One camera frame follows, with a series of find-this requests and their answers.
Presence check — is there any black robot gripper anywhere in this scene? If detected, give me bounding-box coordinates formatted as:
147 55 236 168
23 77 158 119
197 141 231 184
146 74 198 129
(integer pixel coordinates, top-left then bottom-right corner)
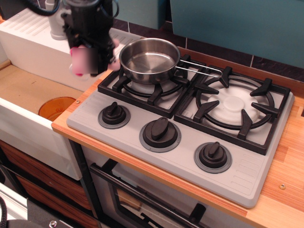
61 4 115 77

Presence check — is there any pink stuffed pig toy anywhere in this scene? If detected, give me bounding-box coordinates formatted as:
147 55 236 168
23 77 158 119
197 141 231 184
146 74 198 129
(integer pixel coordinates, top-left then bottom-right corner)
70 44 121 77

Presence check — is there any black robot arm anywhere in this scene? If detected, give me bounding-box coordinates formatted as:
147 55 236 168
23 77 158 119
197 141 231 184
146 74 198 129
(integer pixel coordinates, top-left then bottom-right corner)
61 0 119 76

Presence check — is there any stainless steel pan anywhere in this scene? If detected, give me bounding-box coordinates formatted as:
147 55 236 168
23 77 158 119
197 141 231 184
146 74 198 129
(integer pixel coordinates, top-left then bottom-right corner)
119 38 223 85

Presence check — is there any grey toy faucet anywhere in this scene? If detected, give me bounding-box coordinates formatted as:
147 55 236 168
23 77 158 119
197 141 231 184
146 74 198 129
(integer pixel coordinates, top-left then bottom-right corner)
48 0 71 40

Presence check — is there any white toy sink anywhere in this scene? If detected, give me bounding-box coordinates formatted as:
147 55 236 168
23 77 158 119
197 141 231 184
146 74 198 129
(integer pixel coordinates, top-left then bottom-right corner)
0 5 143 181

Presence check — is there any orange plastic bowl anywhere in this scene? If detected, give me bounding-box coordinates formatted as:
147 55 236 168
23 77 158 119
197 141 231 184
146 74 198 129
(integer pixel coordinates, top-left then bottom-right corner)
38 96 76 121

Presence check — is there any black left stove knob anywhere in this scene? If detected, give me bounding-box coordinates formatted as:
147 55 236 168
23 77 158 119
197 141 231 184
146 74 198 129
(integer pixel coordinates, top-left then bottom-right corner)
98 102 131 129

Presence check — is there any black stove knob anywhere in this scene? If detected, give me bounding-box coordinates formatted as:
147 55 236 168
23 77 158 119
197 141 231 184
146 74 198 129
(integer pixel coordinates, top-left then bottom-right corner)
139 117 181 153
194 142 232 174
98 102 131 129

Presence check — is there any black left burner grate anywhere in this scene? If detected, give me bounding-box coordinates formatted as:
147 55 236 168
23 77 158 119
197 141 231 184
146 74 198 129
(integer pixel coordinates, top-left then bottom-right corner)
97 55 207 118

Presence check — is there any black burner grate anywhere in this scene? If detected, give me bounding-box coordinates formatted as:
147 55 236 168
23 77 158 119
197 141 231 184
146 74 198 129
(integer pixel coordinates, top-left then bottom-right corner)
174 67 294 155
97 55 207 118

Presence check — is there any black middle stove knob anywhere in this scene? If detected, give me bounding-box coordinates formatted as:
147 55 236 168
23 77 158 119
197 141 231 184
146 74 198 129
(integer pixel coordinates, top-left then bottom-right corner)
139 117 181 153

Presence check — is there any wooden drawer front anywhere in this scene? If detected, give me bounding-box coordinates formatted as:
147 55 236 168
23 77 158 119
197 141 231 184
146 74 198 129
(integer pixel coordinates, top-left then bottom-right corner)
0 141 91 210

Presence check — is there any black right stove knob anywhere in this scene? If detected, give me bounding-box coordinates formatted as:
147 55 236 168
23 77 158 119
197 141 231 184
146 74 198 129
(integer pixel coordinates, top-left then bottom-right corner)
194 142 232 174

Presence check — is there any black right burner grate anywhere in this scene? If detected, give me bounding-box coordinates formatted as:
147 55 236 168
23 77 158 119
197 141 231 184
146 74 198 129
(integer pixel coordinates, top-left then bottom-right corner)
174 67 294 155

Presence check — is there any grey toy stove top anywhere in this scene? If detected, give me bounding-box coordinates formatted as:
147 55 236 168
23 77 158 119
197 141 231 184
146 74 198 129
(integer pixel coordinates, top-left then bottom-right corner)
67 89 283 208

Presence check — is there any black braided cable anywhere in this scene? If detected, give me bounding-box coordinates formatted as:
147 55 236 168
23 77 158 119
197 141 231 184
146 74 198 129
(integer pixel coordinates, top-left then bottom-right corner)
26 0 61 17

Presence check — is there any black oven door handle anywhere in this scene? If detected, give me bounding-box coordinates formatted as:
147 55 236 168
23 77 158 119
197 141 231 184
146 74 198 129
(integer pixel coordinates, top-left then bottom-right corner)
89 163 198 228

